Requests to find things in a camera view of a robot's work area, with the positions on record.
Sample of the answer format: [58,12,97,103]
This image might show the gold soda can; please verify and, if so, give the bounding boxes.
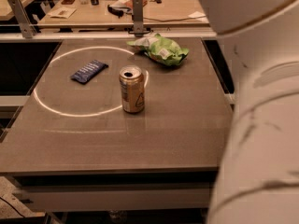
[119,65,145,113]

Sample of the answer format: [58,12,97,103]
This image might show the metal bracket post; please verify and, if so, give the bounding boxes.
[129,0,147,37]
[8,0,36,38]

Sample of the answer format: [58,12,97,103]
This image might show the brown phone on desk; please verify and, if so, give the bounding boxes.
[62,0,76,5]

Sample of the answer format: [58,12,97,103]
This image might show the black cable on desk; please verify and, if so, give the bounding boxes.
[143,14,200,23]

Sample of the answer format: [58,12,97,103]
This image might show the left metal bracket post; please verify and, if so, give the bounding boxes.
[8,0,36,38]

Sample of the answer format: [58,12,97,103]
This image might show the white paper sheet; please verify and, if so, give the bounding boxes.
[189,11,207,22]

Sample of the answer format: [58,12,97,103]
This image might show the white drawer front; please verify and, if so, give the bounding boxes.
[13,184,211,212]

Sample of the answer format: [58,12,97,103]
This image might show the black sunglasses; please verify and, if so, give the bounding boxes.
[107,5,124,18]

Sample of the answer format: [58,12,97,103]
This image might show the middle metal bracket post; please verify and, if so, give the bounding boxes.
[129,0,147,37]

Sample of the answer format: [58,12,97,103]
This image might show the blue rxbar wrapper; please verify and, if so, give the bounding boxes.
[70,60,108,84]

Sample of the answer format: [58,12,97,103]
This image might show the green rice chip bag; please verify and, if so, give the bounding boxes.
[127,34,189,66]

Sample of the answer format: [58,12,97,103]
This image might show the paper packet on desk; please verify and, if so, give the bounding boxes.
[49,7,76,19]

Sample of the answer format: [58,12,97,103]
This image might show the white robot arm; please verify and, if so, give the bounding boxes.
[199,0,299,224]

